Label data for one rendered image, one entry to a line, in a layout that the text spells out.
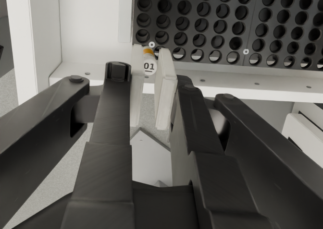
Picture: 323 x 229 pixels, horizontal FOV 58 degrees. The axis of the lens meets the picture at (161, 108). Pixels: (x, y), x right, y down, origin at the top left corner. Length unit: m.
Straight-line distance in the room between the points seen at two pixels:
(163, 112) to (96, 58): 0.21
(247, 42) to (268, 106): 0.25
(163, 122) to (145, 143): 1.18
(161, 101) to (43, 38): 0.17
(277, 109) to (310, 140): 0.12
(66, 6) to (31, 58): 0.10
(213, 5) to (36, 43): 0.16
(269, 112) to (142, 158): 0.92
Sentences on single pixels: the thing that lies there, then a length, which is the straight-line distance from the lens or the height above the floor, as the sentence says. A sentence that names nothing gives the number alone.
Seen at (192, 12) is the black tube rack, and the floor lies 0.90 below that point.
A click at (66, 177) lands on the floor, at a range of 1.52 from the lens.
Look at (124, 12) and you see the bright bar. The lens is 0.33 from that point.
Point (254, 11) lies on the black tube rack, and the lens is 0.30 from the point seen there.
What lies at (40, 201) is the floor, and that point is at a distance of 1.64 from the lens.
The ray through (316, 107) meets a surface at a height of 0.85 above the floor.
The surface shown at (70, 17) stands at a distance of 0.35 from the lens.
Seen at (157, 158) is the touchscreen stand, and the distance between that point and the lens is 1.38.
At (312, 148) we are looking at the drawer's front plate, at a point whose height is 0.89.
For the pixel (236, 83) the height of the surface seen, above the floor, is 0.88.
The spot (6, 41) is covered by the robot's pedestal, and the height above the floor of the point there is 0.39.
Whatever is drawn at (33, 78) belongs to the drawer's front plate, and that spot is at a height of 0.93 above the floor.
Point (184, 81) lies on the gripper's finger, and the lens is 0.17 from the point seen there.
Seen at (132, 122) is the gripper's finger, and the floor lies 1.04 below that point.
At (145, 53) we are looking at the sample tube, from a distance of 0.23.
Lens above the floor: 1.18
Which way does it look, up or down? 65 degrees down
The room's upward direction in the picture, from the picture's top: 169 degrees clockwise
